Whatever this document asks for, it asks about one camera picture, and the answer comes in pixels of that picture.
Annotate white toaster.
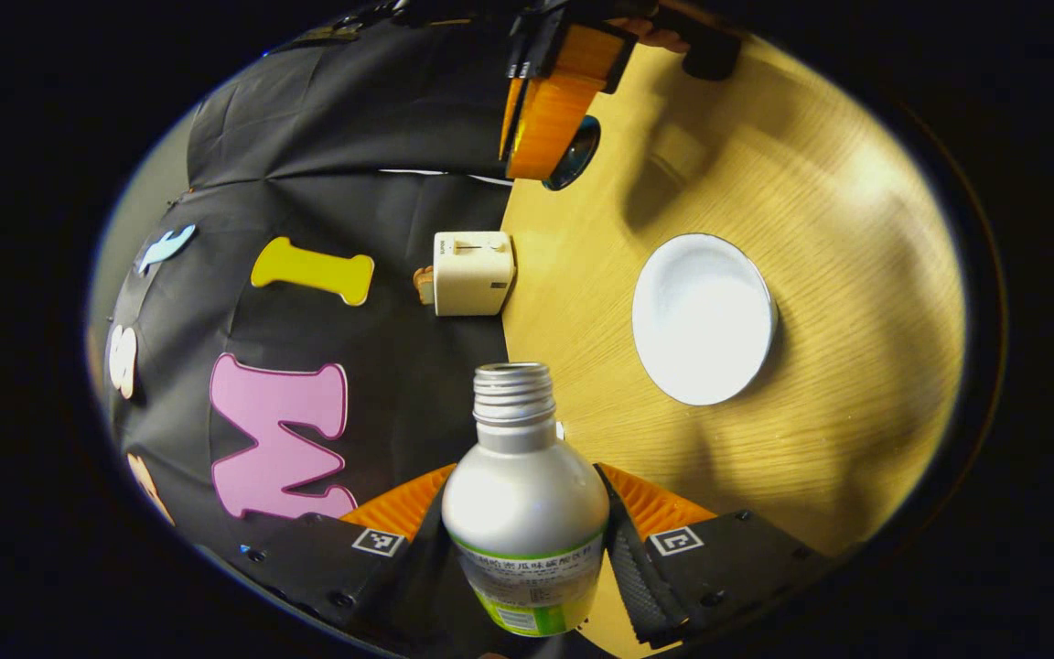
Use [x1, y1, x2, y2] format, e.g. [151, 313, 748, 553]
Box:
[433, 231, 517, 318]

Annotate black backdrop cloth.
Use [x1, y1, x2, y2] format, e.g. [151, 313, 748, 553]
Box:
[92, 14, 574, 568]

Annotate silver water bottle green label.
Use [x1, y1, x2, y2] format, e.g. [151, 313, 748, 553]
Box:
[441, 362, 611, 639]

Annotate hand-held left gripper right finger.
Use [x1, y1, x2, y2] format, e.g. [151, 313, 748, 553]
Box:
[593, 462, 845, 651]

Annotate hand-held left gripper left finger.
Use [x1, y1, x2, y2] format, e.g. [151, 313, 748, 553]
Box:
[205, 463, 457, 654]

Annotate teal teacup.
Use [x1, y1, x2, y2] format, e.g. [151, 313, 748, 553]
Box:
[631, 232, 780, 407]

